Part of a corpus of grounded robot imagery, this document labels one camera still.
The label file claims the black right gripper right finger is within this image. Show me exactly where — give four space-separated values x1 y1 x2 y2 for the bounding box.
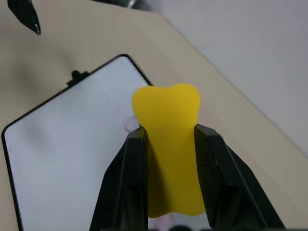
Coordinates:
193 123 285 231

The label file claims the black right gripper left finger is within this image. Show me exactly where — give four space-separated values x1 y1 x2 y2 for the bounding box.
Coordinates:
89 127 149 231

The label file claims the yellow bone-shaped eraser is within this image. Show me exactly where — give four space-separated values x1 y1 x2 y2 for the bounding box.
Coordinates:
131 83 206 219

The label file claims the black-framed whiteboard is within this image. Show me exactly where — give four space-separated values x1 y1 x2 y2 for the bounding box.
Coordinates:
1 53 207 231

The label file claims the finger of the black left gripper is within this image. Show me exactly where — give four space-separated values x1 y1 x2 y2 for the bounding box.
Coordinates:
7 0 42 36

